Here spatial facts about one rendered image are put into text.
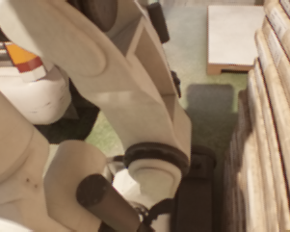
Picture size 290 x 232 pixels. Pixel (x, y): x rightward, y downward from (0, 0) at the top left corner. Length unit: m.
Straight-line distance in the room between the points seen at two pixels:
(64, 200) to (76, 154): 0.05
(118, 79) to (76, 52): 0.06
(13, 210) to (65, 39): 0.18
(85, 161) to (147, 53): 0.23
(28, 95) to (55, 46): 0.73
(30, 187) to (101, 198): 0.06
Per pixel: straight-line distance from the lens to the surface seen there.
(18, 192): 0.19
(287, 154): 0.38
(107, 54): 0.27
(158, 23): 0.55
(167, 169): 0.43
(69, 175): 0.25
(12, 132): 0.18
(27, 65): 0.96
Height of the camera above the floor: 1.03
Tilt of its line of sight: 47 degrees down
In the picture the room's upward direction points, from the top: 9 degrees counter-clockwise
